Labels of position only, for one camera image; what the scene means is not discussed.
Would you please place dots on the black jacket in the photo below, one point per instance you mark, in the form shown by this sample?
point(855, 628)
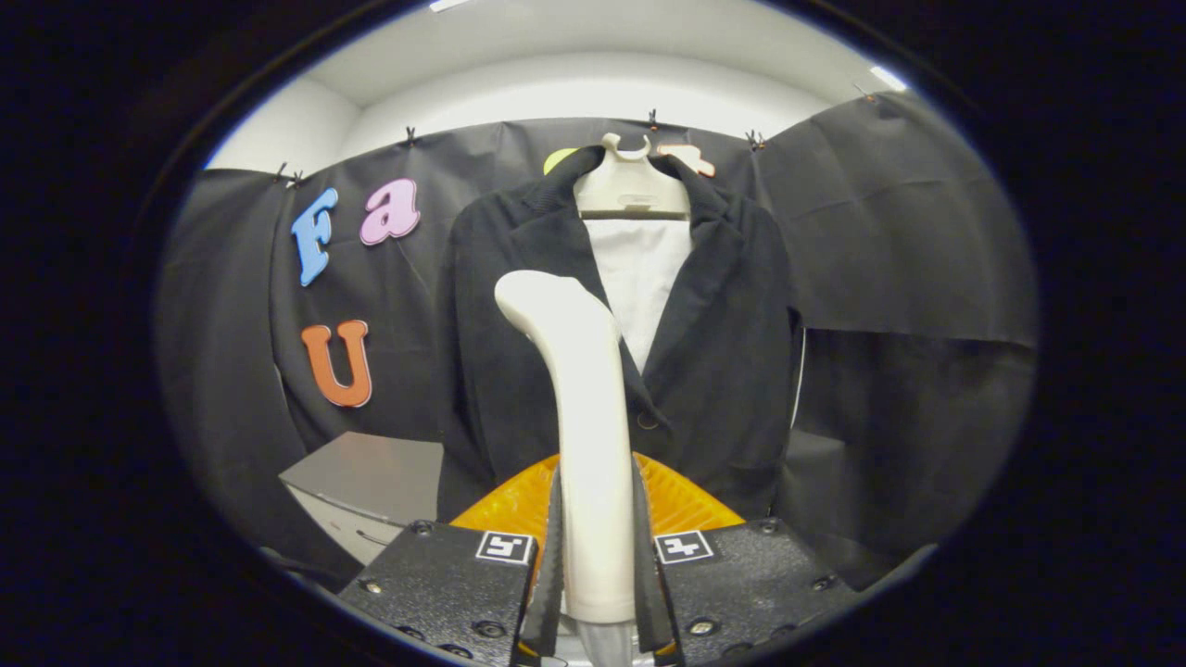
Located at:
point(723, 371)

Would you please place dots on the white mannequin torso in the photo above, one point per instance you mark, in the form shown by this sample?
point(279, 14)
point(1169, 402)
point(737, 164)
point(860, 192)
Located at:
point(639, 278)

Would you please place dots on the white plastic hanger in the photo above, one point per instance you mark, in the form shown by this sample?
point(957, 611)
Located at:
point(630, 190)

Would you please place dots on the grey cabinet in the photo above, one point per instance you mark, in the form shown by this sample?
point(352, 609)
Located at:
point(371, 472)

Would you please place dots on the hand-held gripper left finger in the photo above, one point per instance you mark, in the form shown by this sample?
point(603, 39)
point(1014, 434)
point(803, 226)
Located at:
point(554, 574)

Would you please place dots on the ceiling light panel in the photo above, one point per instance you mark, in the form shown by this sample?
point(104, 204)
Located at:
point(449, 5)
point(888, 78)

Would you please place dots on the black backdrop cloth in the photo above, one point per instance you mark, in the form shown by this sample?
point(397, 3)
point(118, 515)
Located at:
point(908, 278)

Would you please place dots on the white garment steamer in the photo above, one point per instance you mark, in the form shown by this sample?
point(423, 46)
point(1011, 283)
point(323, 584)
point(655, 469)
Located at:
point(593, 445)

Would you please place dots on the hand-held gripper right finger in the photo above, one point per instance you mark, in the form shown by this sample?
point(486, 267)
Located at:
point(647, 584)

